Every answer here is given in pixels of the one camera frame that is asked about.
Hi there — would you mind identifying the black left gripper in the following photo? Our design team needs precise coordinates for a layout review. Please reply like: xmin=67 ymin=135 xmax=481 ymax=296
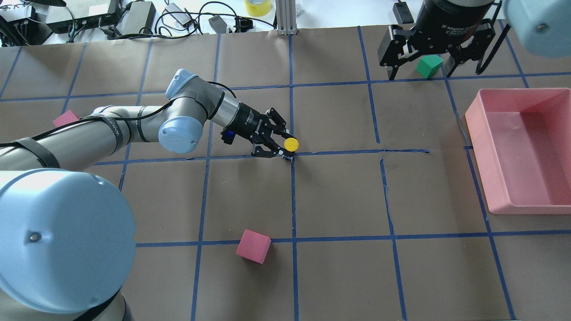
xmin=232 ymin=103 xmax=294 ymax=158

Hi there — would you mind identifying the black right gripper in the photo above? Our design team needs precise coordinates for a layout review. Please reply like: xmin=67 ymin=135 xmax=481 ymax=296
xmin=377 ymin=9 xmax=496 ymax=81

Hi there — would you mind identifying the yellow push button switch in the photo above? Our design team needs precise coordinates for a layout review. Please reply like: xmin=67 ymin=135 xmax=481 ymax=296
xmin=283 ymin=137 xmax=299 ymax=162

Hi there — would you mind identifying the pink cube near left arm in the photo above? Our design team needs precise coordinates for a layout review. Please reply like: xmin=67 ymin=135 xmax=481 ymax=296
xmin=52 ymin=110 xmax=80 ymax=128

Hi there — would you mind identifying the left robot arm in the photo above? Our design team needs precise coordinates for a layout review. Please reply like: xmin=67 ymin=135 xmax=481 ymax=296
xmin=0 ymin=69 xmax=298 ymax=321

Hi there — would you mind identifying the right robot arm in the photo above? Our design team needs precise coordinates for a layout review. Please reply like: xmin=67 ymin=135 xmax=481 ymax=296
xmin=377 ymin=0 xmax=571 ymax=81

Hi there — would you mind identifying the green cube near bin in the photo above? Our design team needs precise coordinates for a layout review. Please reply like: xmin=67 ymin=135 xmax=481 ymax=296
xmin=415 ymin=55 xmax=444 ymax=79

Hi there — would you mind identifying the black power adapter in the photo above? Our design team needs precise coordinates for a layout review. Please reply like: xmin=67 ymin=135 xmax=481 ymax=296
xmin=392 ymin=0 xmax=414 ymax=24

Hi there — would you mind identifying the pink cube centre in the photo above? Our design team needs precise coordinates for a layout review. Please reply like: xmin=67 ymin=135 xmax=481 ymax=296
xmin=235 ymin=229 xmax=272 ymax=264

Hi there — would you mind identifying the pink plastic bin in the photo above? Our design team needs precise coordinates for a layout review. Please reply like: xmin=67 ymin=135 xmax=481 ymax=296
xmin=465 ymin=88 xmax=571 ymax=215

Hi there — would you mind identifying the yellow tape roll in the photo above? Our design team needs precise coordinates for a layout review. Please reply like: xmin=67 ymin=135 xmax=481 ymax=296
xmin=244 ymin=0 xmax=272 ymax=17

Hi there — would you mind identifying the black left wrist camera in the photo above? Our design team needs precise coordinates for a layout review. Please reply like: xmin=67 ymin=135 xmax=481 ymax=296
xmin=220 ymin=129 xmax=236 ymax=145

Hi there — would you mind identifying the aluminium frame post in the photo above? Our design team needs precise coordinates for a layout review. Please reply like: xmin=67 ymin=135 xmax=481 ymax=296
xmin=275 ymin=0 xmax=298 ymax=35

